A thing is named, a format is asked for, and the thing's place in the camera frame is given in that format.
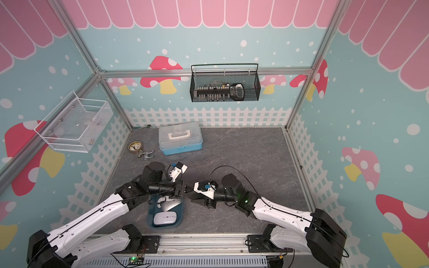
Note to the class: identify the green lit circuit board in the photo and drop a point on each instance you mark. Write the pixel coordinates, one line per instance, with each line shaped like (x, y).
(133, 261)

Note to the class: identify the chrome metal faucet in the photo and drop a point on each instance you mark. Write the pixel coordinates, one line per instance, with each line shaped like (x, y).
(146, 154)

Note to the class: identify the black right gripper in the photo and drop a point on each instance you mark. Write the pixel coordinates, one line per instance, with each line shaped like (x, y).
(204, 202)

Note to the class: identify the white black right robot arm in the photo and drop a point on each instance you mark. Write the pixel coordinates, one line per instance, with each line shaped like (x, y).
(315, 232)

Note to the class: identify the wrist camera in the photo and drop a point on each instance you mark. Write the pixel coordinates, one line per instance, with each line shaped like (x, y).
(177, 171)
(207, 189)

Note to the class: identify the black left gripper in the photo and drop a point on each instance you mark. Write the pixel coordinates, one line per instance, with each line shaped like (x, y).
(177, 189)

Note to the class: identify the white wire wall basket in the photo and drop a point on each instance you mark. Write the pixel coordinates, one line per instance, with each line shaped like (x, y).
(75, 124)

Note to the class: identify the black wire wall basket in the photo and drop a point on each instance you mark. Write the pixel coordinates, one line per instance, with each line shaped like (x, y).
(211, 83)

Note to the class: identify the silver grey mouse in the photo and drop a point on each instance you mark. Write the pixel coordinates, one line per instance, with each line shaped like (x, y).
(166, 203)

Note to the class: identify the dark teal storage tray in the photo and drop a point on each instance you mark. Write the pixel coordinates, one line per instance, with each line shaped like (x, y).
(153, 210)

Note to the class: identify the blue box with clear lid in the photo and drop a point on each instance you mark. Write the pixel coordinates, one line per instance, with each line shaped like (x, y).
(181, 138)

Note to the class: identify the white rounded mouse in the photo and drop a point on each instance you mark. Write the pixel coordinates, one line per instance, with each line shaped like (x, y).
(165, 218)

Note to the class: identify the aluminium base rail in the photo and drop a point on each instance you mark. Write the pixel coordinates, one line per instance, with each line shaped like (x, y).
(211, 250)

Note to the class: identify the black device in basket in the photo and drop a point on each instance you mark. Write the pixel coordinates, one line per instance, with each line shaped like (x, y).
(237, 92)

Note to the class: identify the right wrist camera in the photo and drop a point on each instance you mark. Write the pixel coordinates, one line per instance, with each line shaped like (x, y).
(207, 189)

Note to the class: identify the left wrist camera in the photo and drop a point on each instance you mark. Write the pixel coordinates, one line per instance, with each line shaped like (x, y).
(177, 171)

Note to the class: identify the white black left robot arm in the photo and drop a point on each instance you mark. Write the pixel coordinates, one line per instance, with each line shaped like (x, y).
(66, 246)

